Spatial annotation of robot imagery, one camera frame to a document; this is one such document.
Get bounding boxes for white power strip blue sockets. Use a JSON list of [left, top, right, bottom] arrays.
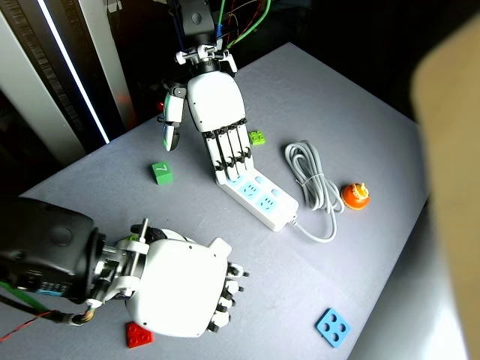
[[219, 170, 300, 233]]

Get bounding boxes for red toy brick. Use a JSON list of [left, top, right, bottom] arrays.
[[124, 321, 155, 350]]

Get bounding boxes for green number cube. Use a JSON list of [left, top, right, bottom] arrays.
[[151, 160, 176, 186]]

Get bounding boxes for blue four-hole block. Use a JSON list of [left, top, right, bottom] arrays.
[[315, 307, 353, 349]]

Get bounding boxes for orange toy cake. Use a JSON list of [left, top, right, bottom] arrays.
[[340, 181, 372, 211]]

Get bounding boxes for grey upright panel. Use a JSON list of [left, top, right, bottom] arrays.
[[0, 9, 87, 166]]

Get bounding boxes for blurred beige panel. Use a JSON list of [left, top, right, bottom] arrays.
[[410, 14, 480, 360]]

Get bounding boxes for grey coiled power cord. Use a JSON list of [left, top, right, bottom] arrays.
[[283, 139, 346, 244]]

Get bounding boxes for white upright post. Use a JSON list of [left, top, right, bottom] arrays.
[[76, 0, 138, 131]]

